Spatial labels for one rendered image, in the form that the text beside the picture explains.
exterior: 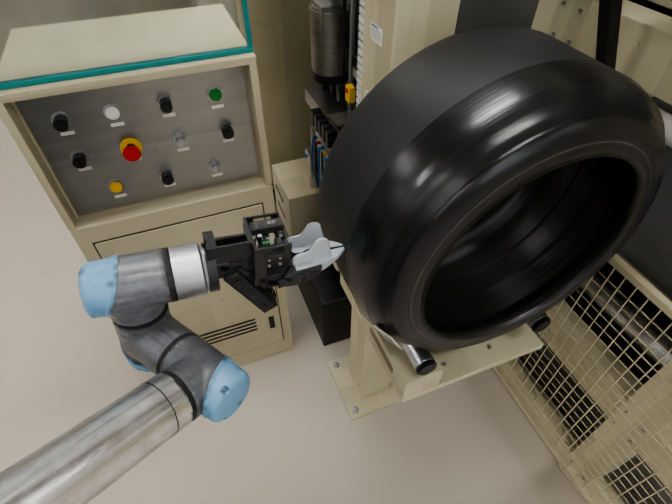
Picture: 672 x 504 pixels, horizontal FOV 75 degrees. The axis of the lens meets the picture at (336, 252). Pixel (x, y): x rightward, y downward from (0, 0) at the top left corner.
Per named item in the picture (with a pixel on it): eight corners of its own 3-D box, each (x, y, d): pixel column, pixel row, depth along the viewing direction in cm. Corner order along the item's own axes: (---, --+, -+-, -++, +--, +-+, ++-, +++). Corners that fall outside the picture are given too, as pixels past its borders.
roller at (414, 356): (346, 253, 108) (359, 241, 107) (356, 260, 112) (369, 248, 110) (413, 374, 86) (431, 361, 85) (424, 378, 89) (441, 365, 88)
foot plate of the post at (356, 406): (327, 363, 188) (327, 360, 187) (383, 343, 195) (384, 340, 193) (351, 420, 171) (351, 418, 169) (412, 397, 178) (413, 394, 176)
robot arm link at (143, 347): (163, 397, 63) (148, 350, 56) (115, 357, 67) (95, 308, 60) (205, 362, 68) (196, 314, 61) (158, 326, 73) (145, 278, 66)
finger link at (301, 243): (347, 224, 66) (288, 235, 63) (342, 252, 71) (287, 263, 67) (339, 212, 68) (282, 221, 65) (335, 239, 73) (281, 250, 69)
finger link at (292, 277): (325, 272, 65) (267, 284, 62) (324, 279, 66) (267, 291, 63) (314, 250, 68) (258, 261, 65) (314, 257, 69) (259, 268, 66)
